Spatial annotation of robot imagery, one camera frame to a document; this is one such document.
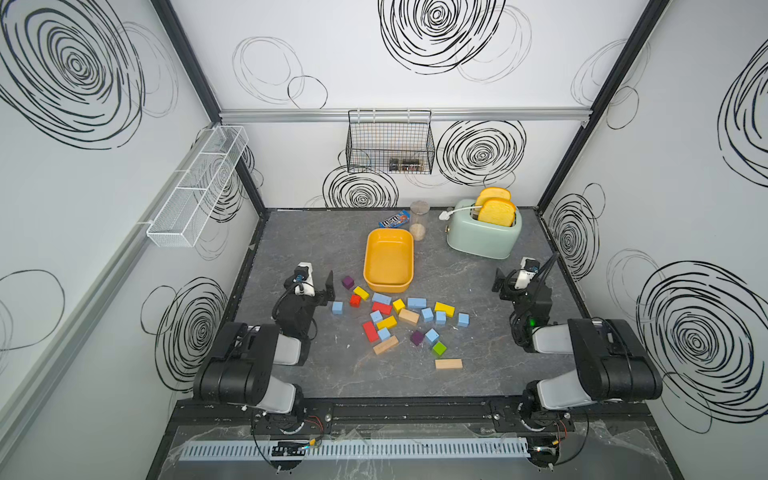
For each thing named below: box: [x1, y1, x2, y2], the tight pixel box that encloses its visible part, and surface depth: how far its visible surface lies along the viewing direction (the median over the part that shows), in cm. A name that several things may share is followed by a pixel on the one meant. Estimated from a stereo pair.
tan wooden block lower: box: [373, 335, 399, 355], surface depth 86 cm
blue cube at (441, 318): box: [435, 311, 447, 326], surface depth 91 cm
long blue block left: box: [372, 293, 392, 305], surface depth 96 cm
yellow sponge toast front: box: [477, 200, 515, 227], surface depth 96 cm
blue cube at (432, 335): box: [424, 327, 440, 344], surface depth 87 cm
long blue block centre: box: [407, 298, 427, 309], surface depth 96 cm
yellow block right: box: [434, 302, 455, 318], surface depth 94 cm
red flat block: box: [371, 302, 392, 315], surface depth 95 cm
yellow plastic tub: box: [363, 228, 415, 293], surface depth 104 cm
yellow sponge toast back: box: [476, 187, 512, 206], surface depth 97 cm
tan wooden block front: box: [435, 358, 463, 369], surface depth 84 cm
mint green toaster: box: [446, 198, 523, 260], surface depth 101 cm
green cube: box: [432, 341, 447, 358], surface depth 84 cm
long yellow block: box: [376, 315, 397, 331], surface depth 91 cm
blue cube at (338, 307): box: [332, 301, 345, 315], surface depth 93 cm
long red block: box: [363, 321, 380, 343], surface depth 89 cm
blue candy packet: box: [378, 209, 411, 228], surface depth 118 cm
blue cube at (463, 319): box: [457, 312, 471, 328], surface depth 91 cm
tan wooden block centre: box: [398, 308, 420, 323], surface depth 91 cm
